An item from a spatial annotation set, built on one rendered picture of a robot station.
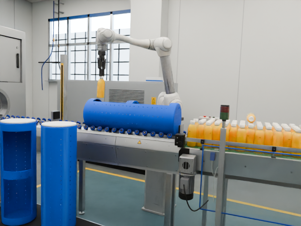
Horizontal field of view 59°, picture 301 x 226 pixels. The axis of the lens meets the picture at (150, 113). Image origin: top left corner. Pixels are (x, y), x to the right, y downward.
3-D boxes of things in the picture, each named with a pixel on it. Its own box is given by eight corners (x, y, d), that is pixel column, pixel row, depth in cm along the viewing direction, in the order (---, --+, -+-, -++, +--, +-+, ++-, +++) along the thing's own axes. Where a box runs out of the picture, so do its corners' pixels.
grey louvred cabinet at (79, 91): (76, 151, 544) (77, 80, 530) (174, 170, 446) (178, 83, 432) (55, 157, 496) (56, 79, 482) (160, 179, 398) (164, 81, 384)
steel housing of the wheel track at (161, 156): (9, 144, 321) (8, 115, 318) (186, 168, 248) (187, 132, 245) (-13, 148, 294) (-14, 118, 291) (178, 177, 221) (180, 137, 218)
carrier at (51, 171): (70, 234, 216) (79, 217, 245) (71, 128, 208) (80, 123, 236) (35, 234, 215) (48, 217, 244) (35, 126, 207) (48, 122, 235)
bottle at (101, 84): (103, 97, 260) (104, 78, 259) (104, 97, 253) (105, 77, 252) (96, 97, 258) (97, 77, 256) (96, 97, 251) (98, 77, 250)
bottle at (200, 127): (200, 147, 213) (201, 123, 211) (193, 145, 219) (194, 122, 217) (206, 146, 218) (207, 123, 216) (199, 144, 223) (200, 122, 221)
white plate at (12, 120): (-4, 119, 232) (-4, 120, 232) (6, 123, 212) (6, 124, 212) (28, 117, 251) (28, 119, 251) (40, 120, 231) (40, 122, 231)
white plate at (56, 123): (71, 126, 208) (71, 128, 208) (79, 121, 236) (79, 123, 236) (35, 125, 207) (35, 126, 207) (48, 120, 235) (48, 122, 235)
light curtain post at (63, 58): (62, 196, 327) (63, 54, 311) (66, 197, 325) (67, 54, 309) (59, 197, 321) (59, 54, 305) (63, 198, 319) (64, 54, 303)
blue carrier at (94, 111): (98, 124, 277) (98, 97, 273) (181, 132, 248) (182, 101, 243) (83, 129, 251) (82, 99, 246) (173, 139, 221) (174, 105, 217)
